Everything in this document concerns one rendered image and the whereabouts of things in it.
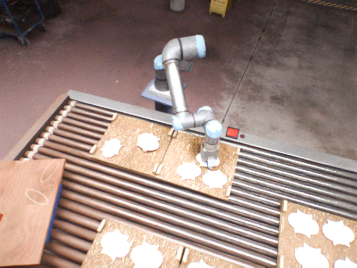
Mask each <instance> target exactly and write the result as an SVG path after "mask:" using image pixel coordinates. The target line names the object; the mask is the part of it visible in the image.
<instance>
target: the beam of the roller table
mask: <svg viewBox="0 0 357 268"><path fill-rule="evenodd" d="M66 95H69V97H70V99H71V100H72V101H77V102H79V103H83V104H87V105H91V106H95V107H99V108H103V109H106V110H110V111H114V112H118V113H122V114H126V115H130V116H134V117H137V118H141V119H145V120H149V121H153V122H157V123H161V124H165V125H168V126H171V127H172V126H173V125H172V117H174V115H171V114H167V113H163V112H158V111H154V110H150V109H147V108H143V107H139V106H135V105H131V104H127V103H122V102H118V101H115V100H111V99H107V98H103V97H99V96H95V95H91V94H86V93H82V92H79V91H75V90H71V89H70V90H69V91H68V92H67V93H66ZM186 130H187V131H192V132H196V133H200V134H202V135H205V131H204V129H203V127H197V128H191V129H186ZM226 131H227V128H223V127H222V133H221V135H220V139H222V140H227V141H231V142H234V143H237V144H241V145H246V146H250V147H253V148H257V149H262V150H266V151H268V152H272V153H276V154H281V155H284V156H288V157H292V158H297V159H300V160H303V161H307V162H311V163H316V164H319V165H323V166H327V167H330V168H334V169H338V170H342V171H346V172H350V173H354V174H357V161H355V160H351V159H348V158H344V157H340V156H336V155H331V154H327V153H323V152H319V151H316V150H311V149H307V148H303V147H299V146H295V145H291V144H287V143H283V142H280V141H275V140H271V139H267V138H263V137H259V136H255V135H251V134H248V133H244V132H239V135H238V138H237V140H236V139H232V138H229V137H226ZM240 135H245V138H241V137H240Z"/></svg>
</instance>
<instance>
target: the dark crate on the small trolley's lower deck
mask: <svg viewBox="0 0 357 268"><path fill-rule="evenodd" d="M7 7H8V9H9V10H10V12H11V15H12V17H13V18H14V20H15V22H16V24H17V26H18V27H24V26H25V25H26V24H27V23H29V22H30V21H31V20H33V19H34V18H35V17H34V15H33V13H32V11H31V9H28V8H24V7H18V6H13V5H8V6H7ZM5 13H6V10H5V8H3V9H2V10H0V23H4V24H9V25H13V23H12V21H11V19H10V17H9V15H8V14H6V15H3V14H5Z"/></svg>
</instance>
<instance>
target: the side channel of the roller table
mask: <svg viewBox="0 0 357 268"><path fill-rule="evenodd" d="M68 101H71V99H70V97H69V95H66V94H60V95H59V97H58V98H57V99H56V100H55V101H54V102H53V103H52V105H51V106H50V107H49V108H48V109H47V110H46V112H45V113H44V114H43V115H42V116H41V117H40V118H39V119H38V120H37V122H36V123H35V124H34V125H33V126H32V127H31V128H30V129H29V131H28V132H27V133H26V134H25V135H24V136H23V137H22V138H21V139H20V141H19V142H18V143H17V144H16V145H15V146H14V147H13V148H12V150H11V151H10V152H9V153H8V154H7V155H6V156H5V157H4V158H3V160H2V161H19V160H20V158H22V157H25V153H26V151H28V150H29V151H32V150H31V149H30V147H31V145H32V144H35V145H37V144H36V139H37V138H41V133H42V132H46V128H47V127H48V126H50V123H51V122H52V121H55V117H56V116H57V115H60V111H61V110H64V106H65V105H68ZM50 127H51V126H50ZM25 158H27V157H25Z"/></svg>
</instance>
